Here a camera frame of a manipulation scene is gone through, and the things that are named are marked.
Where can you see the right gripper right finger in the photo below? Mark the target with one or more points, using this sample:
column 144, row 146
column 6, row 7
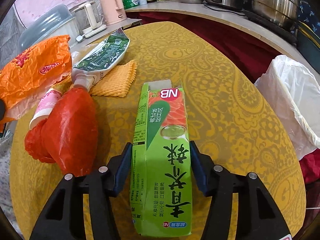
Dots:
column 259, row 217

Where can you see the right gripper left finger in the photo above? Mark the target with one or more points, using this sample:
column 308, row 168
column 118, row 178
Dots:
column 63, row 216

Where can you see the red plastic bag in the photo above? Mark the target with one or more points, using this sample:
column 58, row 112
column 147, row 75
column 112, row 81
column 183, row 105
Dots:
column 69, row 136

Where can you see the green wasabi paste box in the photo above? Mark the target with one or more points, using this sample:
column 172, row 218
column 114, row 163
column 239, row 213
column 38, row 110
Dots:
column 161, row 186

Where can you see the pink white paper cup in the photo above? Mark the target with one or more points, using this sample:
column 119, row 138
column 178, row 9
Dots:
column 45, row 106

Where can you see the orange foam net sleeve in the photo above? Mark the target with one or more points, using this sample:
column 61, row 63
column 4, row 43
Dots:
column 115, row 83

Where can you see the green white squeezed tube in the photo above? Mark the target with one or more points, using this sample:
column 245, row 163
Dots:
column 100, row 60

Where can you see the orange plastic bag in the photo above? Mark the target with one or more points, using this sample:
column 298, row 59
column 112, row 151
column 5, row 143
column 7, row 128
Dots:
column 28, row 76

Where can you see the white lined trash bin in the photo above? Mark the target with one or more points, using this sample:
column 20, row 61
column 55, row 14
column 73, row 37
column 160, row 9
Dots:
column 292, row 91

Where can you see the yellow paisley tablecloth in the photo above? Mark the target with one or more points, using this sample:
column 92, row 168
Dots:
column 227, row 118

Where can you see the red cloth skirt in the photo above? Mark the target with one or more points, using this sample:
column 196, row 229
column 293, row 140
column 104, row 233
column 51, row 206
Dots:
column 249, row 54

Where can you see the black induction cooker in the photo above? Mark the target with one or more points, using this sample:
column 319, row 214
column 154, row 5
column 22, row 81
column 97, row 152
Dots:
column 284, row 34

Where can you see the white box with blue lid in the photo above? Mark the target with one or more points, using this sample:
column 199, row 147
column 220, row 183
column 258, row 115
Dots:
column 57, row 21

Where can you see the white glass electric kettle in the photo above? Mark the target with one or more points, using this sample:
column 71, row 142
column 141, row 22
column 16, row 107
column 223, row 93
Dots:
column 90, row 21

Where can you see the navy floral cloth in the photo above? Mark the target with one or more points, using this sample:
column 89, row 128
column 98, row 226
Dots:
column 307, row 16

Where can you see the pink electric kettle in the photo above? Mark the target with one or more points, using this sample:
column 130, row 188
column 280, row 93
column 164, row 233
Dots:
column 113, row 11

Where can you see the large steel steamer pot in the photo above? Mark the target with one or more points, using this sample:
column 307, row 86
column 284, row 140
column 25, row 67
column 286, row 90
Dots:
column 283, row 13

